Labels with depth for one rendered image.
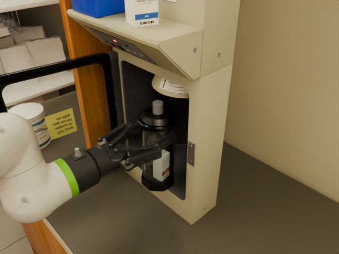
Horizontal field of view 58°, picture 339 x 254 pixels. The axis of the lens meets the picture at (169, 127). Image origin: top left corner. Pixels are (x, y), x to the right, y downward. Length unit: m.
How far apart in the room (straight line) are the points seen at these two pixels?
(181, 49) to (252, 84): 0.58
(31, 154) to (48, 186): 0.08
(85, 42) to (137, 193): 0.50
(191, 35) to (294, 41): 0.48
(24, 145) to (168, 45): 0.32
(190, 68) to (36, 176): 0.37
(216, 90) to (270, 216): 0.46
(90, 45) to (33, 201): 0.45
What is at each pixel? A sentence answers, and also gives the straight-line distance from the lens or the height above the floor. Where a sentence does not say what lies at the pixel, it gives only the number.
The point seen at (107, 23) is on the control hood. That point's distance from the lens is 0.66.
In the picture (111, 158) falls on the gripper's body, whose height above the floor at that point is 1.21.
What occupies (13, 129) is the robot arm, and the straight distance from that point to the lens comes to 0.63.
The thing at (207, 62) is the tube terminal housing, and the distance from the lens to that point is 0.65.
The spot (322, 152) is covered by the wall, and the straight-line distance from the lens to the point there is 1.10.
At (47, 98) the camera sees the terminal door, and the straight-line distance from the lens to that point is 0.84.
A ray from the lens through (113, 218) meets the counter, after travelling 0.98.
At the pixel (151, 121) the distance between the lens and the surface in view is 0.78.
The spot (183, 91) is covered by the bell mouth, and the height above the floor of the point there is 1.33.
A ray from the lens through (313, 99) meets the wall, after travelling 1.04.
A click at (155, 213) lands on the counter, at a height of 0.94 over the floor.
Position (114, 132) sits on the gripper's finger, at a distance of 0.83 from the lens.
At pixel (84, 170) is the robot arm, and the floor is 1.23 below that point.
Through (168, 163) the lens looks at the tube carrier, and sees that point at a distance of 0.86.
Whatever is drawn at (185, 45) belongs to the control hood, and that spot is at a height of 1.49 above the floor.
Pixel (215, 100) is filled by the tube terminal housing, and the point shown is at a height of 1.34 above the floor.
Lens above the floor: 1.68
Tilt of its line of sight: 34 degrees down
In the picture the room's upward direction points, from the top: straight up
